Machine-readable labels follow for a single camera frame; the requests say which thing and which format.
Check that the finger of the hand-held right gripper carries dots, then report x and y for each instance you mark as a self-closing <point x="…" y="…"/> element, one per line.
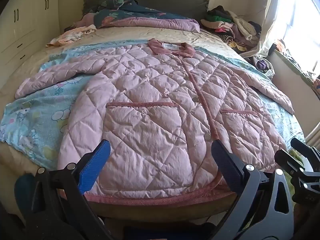
<point x="287" y="161"/>
<point x="303" y="148"/>

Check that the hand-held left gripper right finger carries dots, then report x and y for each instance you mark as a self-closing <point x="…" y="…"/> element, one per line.
<point x="225" y="166"/>

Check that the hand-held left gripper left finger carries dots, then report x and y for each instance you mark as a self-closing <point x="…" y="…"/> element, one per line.
<point x="96" y="165"/>

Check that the pink quilted jacket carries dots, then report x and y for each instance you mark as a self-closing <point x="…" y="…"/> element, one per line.
<point x="150" y="105"/>

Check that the floral basket of clothes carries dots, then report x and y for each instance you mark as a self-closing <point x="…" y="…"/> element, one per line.
<point x="262" y="66"/>

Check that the pile of assorted clothes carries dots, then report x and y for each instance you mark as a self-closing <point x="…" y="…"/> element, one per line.
<point x="230" y="27"/>

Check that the blue cartoon printed blanket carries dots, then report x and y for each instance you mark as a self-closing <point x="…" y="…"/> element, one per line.
<point x="45" y="120"/>

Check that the teal object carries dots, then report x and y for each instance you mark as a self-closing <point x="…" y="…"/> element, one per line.
<point x="23" y="192"/>

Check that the green window ledge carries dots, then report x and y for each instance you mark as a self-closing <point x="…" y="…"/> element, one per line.
<point x="290" y="61"/>

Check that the bed with beige sheet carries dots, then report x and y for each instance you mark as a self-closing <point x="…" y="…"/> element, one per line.
<point x="120" y="33"/>

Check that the small pink white garment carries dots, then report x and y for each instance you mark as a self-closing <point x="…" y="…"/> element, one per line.
<point x="72" y="33"/>

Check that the cream curtain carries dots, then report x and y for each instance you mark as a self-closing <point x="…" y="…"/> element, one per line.
<point x="272" y="17"/>

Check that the window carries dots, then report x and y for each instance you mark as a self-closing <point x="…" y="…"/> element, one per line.
<point x="300" y="12"/>

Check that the dark floral quilt pink lining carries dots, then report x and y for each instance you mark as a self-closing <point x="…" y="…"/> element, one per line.
<point x="140" y="11"/>

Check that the cream wardrobe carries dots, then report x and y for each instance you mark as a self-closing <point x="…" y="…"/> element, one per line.
<point x="25" y="17"/>

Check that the grey padded headboard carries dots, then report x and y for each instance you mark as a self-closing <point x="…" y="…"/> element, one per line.
<point x="162" y="1"/>

